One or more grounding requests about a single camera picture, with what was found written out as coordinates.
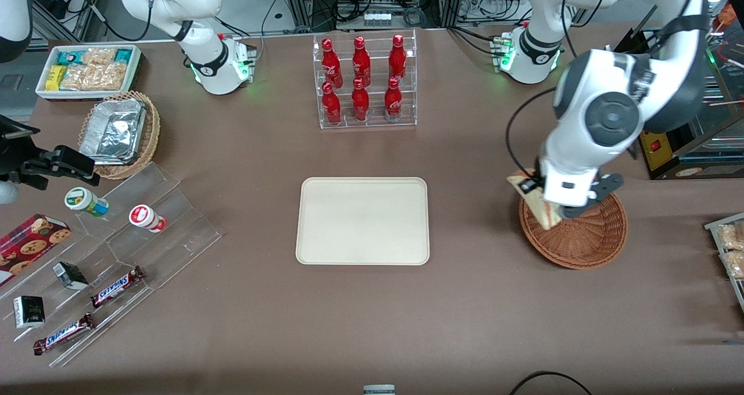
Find small clear cracker bag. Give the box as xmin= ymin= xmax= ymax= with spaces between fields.
xmin=81 ymin=47 xmax=117 ymax=67

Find metal snack tray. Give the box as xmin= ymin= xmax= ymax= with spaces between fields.
xmin=704 ymin=212 xmax=744 ymax=313

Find red cola bottle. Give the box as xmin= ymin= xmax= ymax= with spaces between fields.
xmin=352 ymin=35 xmax=371 ymax=87
xmin=384 ymin=77 xmax=403 ymax=121
xmin=321 ymin=38 xmax=344 ymax=89
xmin=351 ymin=78 xmax=370 ymax=123
xmin=321 ymin=81 xmax=342 ymax=125
xmin=388 ymin=34 xmax=407 ymax=83

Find small black white box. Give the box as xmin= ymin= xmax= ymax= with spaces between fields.
xmin=52 ymin=261 xmax=89 ymax=291
xmin=13 ymin=295 xmax=45 ymax=329

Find clear acrylic stepped display rack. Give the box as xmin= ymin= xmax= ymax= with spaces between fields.
xmin=0 ymin=163 xmax=223 ymax=368

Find clear fried snack bag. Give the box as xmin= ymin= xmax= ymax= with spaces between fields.
xmin=716 ymin=223 xmax=744 ymax=250
xmin=721 ymin=250 xmax=744 ymax=279

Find brown wicker basket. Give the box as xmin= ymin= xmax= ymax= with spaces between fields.
xmin=519 ymin=174 xmax=628 ymax=270

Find light wicker basket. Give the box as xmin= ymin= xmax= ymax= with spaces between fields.
xmin=78 ymin=91 xmax=160 ymax=181

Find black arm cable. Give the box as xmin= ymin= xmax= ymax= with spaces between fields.
xmin=505 ymin=87 xmax=560 ymax=178

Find beige plastic serving tray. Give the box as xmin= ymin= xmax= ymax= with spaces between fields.
xmin=296 ymin=177 xmax=430 ymax=266

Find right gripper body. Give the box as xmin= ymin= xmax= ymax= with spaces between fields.
xmin=0 ymin=142 xmax=35 ymax=205

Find red plaid cookie box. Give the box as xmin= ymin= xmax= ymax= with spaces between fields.
xmin=0 ymin=214 xmax=71 ymax=286

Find black food warmer cabinet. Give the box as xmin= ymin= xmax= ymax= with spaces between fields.
xmin=613 ymin=0 xmax=744 ymax=181

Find green lid yogurt cup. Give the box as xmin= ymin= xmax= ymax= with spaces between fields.
xmin=64 ymin=187 xmax=109 ymax=217

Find black floor cable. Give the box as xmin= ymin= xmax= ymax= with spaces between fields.
xmin=510 ymin=371 xmax=593 ymax=395

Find large clear cracker bag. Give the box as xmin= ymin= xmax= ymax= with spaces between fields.
xmin=60 ymin=63 xmax=127 ymax=91

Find red lid yogurt cup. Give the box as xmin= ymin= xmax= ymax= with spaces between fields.
xmin=129 ymin=204 xmax=167 ymax=233

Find stacked aluminium foil containers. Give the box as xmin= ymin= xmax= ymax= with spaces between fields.
xmin=80 ymin=98 xmax=147 ymax=166

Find Snickers chocolate bar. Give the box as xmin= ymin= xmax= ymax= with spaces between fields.
xmin=90 ymin=266 xmax=145 ymax=308
xmin=33 ymin=313 xmax=96 ymax=356

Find triangle sandwich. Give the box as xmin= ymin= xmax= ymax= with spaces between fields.
xmin=507 ymin=171 xmax=561 ymax=231

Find clear acrylic bottle rack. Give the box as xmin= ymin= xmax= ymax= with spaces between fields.
xmin=313 ymin=29 xmax=418 ymax=130

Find white snack bin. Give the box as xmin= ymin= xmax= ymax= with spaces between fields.
xmin=36 ymin=45 xmax=142 ymax=101

